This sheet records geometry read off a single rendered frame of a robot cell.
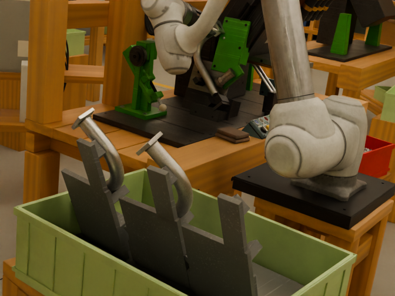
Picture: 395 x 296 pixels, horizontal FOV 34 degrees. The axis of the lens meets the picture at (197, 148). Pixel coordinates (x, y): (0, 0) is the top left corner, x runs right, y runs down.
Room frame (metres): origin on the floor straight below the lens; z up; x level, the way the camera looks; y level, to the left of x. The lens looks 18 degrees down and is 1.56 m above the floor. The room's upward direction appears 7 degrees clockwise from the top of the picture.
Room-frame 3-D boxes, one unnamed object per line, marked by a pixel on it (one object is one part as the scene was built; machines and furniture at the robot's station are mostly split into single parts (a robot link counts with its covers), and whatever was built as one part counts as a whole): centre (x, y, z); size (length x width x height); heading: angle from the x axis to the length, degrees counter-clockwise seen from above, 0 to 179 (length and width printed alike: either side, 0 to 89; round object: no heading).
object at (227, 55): (2.51, -0.10, 1.17); 0.13 x 0.12 x 0.20; 147
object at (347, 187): (1.86, -0.42, 0.92); 0.22 x 0.18 x 0.06; 148
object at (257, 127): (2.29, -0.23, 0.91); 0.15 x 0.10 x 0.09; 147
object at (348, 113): (1.84, -0.40, 1.06); 0.18 x 0.16 x 0.22; 143
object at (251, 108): (2.61, -0.08, 0.89); 1.10 x 0.42 x 0.02; 147
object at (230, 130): (2.17, -0.12, 0.91); 0.10 x 0.08 x 0.03; 47
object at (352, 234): (1.84, -0.41, 0.83); 0.32 x 0.32 x 0.04; 57
